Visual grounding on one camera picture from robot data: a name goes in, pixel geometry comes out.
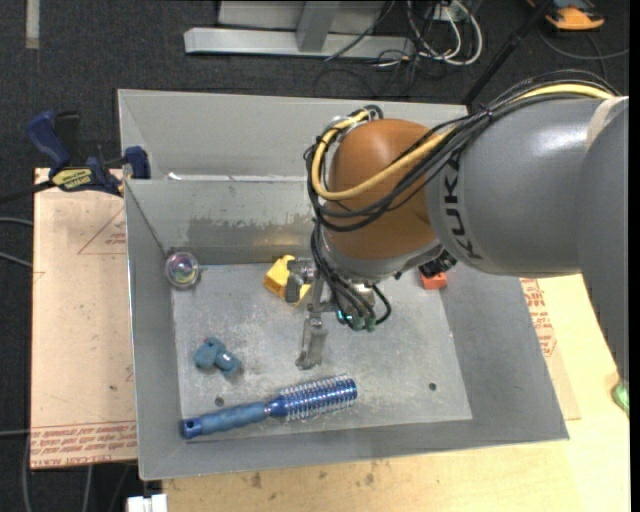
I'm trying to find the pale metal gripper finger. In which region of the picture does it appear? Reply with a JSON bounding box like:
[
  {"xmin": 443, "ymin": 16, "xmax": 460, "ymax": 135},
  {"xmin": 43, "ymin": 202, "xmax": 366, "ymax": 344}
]
[
  {"xmin": 313, "ymin": 314, "xmax": 330, "ymax": 369},
  {"xmin": 295, "ymin": 314, "xmax": 316, "ymax": 372}
]

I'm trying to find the blue hairbrush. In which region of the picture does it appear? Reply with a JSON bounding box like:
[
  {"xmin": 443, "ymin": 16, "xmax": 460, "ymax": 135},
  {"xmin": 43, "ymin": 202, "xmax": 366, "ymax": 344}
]
[{"xmin": 179, "ymin": 374, "xmax": 360, "ymax": 442}]

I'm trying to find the grey metal bin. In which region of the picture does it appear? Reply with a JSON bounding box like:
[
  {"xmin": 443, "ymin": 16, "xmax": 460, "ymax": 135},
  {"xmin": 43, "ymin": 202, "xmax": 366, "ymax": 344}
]
[{"xmin": 117, "ymin": 88, "xmax": 570, "ymax": 482}]

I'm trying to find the orange-red block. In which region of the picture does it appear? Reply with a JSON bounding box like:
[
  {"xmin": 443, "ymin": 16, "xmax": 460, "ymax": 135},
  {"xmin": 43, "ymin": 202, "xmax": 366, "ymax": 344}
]
[{"xmin": 418, "ymin": 269, "xmax": 448, "ymax": 291}]

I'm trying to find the yellow and grey toy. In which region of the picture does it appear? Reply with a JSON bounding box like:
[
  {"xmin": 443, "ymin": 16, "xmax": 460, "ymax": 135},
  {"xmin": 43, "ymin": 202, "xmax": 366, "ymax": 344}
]
[{"xmin": 262, "ymin": 254, "xmax": 313, "ymax": 308}]

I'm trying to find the teal blue toy animal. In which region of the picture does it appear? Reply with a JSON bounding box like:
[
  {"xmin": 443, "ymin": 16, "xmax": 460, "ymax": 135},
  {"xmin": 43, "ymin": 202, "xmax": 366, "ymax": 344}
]
[{"xmin": 193, "ymin": 336, "xmax": 243, "ymax": 377}]

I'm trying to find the clear glass ball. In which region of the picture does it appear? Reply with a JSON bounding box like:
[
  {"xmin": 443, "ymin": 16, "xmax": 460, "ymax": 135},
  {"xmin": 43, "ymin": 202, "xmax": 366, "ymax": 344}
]
[{"xmin": 164, "ymin": 250, "xmax": 203, "ymax": 291}]

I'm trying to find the brown cardboard board red print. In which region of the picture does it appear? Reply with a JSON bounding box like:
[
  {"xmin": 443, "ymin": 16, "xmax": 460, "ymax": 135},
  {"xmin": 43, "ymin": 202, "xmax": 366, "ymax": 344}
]
[{"xmin": 29, "ymin": 167, "xmax": 582, "ymax": 471}]

